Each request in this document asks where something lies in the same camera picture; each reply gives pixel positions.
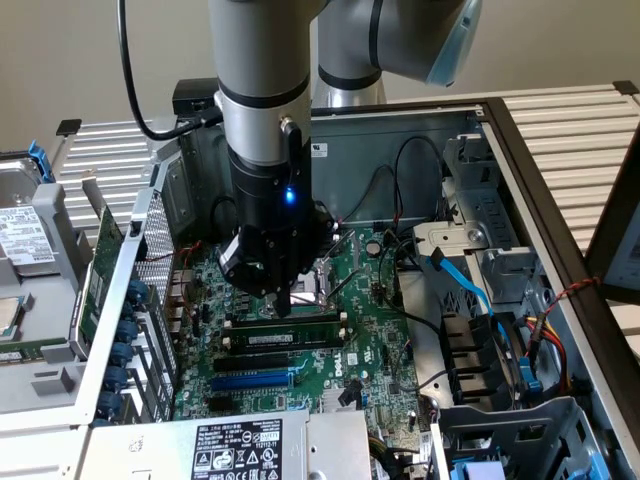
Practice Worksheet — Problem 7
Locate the blue plastic disk bracket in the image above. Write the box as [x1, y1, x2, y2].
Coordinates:
[28, 139, 55, 185]

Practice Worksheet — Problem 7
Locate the dark framed grey panel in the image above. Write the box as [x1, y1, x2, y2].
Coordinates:
[583, 144, 640, 304]

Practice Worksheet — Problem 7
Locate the silver metal disk bay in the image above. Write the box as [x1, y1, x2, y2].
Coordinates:
[412, 133, 549, 307]

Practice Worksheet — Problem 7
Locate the green RAM stick white label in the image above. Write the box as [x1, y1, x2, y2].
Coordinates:
[229, 321, 347, 354]

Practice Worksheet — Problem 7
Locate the long thin black wire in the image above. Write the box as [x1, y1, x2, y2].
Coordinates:
[377, 227, 447, 334]

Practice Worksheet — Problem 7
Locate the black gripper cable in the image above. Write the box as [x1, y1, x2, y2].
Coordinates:
[278, 116, 305, 177]

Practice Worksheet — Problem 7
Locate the long black expansion slot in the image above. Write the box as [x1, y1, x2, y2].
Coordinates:
[213, 352, 292, 375]

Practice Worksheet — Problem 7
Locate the thin black fan wire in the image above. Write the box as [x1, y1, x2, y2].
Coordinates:
[333, 164, 404, 226]

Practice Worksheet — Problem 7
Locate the thin red wire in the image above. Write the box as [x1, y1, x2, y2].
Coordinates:
[173, 240, 208, 267]

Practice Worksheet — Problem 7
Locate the grey metal drive cage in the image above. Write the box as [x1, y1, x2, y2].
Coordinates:
[430, 395, 609, 480]

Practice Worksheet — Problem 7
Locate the green motherboard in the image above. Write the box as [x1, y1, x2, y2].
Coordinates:
[169, 225, 440, 466]

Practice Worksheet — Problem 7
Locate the metal CPU socket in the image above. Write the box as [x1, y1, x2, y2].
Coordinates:
[257, 267, 335, 317]

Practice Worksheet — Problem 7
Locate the green graphics card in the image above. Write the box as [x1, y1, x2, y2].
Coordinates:
[66, 169, 127, 362]

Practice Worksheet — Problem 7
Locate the silver power supply with label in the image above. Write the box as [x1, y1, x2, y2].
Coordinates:
[77, 408, 373, 480]

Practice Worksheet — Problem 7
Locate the black RAM slot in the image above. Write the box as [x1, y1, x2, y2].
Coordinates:
[229, 312, 350, 331]
[221, 339, 348, 359]

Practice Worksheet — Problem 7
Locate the black camera cable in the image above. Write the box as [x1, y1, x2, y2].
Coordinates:
[116, 0, 222, 144]

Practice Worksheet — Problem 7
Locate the silver CPU chip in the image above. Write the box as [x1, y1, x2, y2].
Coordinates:
[0, 296, 25, 345]

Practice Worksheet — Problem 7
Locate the blue expansion slot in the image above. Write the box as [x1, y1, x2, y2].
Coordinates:
[209, 372, 295, 394]

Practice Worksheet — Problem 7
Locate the black box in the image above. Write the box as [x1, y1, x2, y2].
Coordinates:
[172, 78, 221, 115]

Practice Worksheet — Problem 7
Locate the silver finned heatsink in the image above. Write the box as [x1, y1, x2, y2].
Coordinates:
[321, 385, 366, 413]

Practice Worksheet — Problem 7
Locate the metal socket cover frame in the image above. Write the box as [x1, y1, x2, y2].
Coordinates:
[319, 228, 364, 304]

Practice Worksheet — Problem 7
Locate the blue flat data wire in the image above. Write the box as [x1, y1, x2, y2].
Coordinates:
[428, 246, 502, 321]

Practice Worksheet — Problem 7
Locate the open silver black PC case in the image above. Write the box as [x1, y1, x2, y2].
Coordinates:
[69, 97, 640, 480]

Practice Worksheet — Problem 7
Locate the short black looped wire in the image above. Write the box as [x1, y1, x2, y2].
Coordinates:
[211, 196, 236, 237]

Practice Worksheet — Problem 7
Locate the coloured power wire bundle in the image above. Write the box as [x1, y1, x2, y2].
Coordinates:
[514, 310, 574, 397]

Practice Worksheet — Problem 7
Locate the silver hard disk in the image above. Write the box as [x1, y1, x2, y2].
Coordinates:
[0, 152, 65, 281]

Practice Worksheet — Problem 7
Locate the red black twisted wire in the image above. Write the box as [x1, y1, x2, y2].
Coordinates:
[544, 276, 603, 308]

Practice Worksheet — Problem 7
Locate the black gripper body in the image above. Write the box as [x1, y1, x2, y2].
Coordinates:
[228, 148, 316, 267]

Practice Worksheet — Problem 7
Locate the black plastic fan shroud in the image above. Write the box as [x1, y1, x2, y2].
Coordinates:
[438, 310, 519, 407]

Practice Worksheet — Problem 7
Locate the grey parts rack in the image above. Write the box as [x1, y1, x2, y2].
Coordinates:
[0, 182, 99, 416]

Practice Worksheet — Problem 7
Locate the blue plastic block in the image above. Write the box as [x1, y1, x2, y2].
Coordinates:
[452, 459, 508, 480]

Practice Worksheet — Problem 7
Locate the metal rear port stack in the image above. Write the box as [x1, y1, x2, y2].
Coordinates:
[167, 268, 195, 337]

